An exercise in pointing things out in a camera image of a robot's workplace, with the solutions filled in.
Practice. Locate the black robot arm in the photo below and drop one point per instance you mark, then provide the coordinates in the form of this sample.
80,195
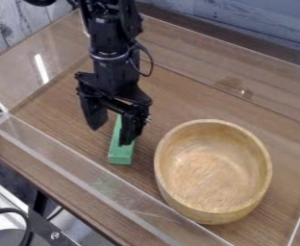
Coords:
114,23

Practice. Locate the black metal table leg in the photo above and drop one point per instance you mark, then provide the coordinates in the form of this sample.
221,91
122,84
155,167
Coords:
40,202

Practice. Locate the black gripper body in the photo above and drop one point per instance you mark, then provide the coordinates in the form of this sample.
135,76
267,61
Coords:
115,79

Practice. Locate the brown wooden bowl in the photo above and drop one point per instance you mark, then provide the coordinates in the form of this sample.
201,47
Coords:
213,170

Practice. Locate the green rectangular block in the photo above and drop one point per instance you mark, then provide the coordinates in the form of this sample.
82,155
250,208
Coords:
120,153

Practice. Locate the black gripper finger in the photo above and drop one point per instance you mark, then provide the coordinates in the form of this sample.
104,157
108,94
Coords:
94,111
134,121

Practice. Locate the clear acrylic tray wall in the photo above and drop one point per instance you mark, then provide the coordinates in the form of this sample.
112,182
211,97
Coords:
205,78

